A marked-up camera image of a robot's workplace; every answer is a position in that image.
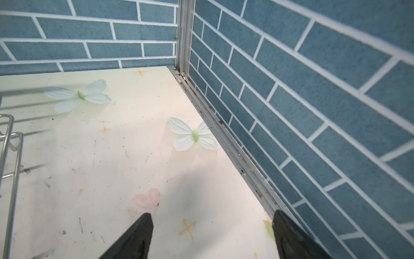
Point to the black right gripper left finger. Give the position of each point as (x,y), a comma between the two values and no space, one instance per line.
(135,242)

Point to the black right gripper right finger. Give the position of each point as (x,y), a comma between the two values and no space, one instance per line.
(292,242)

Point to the aluminium side floor rail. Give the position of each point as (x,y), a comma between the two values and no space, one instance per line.
(259,186)

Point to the metal wire dish rack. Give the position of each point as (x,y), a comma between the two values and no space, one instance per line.
(11,156)

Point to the aluminium corner post right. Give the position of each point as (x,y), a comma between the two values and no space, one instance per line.
(185,19)

